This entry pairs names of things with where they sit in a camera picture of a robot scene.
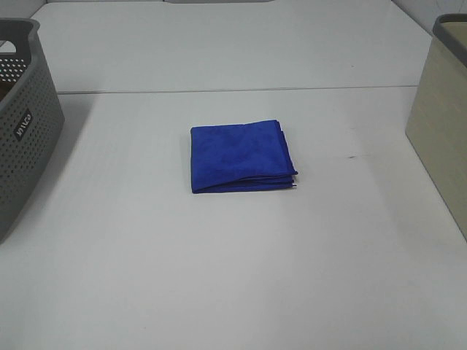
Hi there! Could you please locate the blue towel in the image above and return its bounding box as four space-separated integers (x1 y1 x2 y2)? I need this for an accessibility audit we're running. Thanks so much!
190 120 298 194

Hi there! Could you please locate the beige storage bin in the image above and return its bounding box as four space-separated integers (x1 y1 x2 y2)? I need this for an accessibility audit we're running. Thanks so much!
406 13 466 233

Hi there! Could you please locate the grey perforated plastic basket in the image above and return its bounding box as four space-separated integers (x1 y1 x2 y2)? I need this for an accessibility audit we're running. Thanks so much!
1 18 65 239

